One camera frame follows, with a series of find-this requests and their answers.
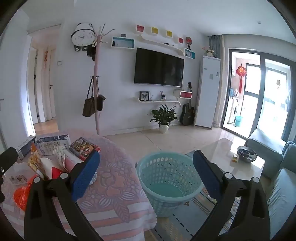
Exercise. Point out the small yellow box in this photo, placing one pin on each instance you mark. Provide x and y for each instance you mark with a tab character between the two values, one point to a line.
235	158

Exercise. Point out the red printed box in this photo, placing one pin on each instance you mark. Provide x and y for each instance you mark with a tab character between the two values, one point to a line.
84	147

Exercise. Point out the curved white wall shelf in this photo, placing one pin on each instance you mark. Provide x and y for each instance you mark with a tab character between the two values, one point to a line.
161	44

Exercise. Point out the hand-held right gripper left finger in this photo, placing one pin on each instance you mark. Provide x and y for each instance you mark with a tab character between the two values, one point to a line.
84	173

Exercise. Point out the clear printed wrapper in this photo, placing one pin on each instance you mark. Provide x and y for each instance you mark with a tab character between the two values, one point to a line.
18	179

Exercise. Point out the yellow wall cube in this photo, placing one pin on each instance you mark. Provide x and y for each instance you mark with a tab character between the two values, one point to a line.
169	33
155	30

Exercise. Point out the white hallway door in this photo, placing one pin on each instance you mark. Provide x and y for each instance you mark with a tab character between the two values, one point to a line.
52	92

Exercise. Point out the crumpled white tissue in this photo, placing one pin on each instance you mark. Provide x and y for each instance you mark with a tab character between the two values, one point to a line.
93	179

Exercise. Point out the red hallway ornament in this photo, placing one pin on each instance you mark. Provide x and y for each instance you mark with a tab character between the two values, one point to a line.
45	60

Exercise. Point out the low curved white shelf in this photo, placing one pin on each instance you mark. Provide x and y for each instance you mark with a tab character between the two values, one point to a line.
157	101

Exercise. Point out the red wall cube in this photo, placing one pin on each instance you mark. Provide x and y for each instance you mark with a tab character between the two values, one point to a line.
139	28
180	39

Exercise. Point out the black acoustic guitar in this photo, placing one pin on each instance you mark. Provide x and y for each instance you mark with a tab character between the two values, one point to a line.
187	115

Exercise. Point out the grey curtain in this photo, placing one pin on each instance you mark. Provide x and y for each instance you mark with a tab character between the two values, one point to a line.
217	46

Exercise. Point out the white washing machine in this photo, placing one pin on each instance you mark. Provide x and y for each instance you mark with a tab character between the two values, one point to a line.
234	109

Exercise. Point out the yellow snack packet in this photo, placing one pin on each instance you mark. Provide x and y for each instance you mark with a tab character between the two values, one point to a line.
34	162

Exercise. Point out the metal bowl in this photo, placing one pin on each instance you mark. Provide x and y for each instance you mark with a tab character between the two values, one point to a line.
247	154

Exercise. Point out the small black bag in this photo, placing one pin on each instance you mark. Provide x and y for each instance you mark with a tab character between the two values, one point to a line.
100	102

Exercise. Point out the teal plastic basket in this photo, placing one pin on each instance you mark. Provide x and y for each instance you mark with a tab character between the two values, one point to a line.
168	185

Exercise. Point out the white detergent bottle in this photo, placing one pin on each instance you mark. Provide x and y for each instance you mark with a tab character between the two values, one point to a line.
236	93

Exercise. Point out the pink patterned tablecloth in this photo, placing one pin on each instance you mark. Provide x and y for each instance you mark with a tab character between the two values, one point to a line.
120	185

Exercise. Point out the pink coat rack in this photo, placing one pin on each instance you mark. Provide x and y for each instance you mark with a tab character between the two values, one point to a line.
99	69

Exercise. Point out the grey-green sofa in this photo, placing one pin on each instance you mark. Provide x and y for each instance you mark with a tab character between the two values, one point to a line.
279	190

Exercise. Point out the blue box wall shelf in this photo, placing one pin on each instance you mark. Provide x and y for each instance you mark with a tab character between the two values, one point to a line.
123	43

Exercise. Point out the panda wall clock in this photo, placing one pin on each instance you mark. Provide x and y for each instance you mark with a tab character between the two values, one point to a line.
82	36

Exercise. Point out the decorative round fan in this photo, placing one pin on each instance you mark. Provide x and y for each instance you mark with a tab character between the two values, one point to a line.
189	41

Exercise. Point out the blue detergent bottle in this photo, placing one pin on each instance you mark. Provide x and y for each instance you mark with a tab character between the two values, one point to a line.
231	92

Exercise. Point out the brown tote bag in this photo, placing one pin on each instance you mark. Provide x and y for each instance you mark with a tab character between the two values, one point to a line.
89	106

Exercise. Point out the white and red box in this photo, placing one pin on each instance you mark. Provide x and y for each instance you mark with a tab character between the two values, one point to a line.
185	94

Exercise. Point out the white dotted paper bag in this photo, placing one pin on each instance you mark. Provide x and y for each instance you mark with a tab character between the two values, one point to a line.
59	157

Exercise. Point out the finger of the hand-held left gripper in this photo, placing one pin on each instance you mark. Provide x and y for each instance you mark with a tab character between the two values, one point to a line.
8	157

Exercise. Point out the small blue box shelf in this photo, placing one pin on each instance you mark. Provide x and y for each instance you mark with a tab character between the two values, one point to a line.
189	53

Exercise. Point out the flower pot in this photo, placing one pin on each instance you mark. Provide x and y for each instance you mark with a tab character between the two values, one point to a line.
209	52

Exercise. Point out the small vase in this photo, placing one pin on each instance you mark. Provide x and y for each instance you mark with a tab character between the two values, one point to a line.
163	96

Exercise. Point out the butterfly picture frame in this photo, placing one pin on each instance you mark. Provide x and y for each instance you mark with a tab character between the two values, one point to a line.
144	96

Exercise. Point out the orange plastic bag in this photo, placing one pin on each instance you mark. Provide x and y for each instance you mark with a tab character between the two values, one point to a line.
22	197

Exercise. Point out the red knot ornament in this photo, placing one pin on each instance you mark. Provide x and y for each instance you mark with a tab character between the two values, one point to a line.
241	71

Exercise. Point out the wall-mounted television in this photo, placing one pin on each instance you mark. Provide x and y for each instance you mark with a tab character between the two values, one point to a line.
158	67

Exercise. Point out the black hanging pouch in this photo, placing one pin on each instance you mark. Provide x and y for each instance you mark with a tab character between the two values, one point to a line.
91	52

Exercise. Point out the teal bucket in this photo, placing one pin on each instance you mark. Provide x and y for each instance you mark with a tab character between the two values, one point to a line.
238	121

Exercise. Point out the sliding glass door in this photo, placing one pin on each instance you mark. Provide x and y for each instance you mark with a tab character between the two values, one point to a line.
261	92

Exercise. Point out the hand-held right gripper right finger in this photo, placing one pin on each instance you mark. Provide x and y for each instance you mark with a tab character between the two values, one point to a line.
205	173

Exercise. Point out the red and white packet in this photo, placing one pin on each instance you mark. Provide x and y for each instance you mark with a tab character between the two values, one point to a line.
56	173

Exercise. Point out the potted green plant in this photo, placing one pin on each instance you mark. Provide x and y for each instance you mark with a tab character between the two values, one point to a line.
163	117

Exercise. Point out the white standing air conditioner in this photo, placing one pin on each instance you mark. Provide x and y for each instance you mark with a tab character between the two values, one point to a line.
207	92

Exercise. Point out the glossy coffee table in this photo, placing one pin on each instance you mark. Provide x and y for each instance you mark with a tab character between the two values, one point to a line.
222	155

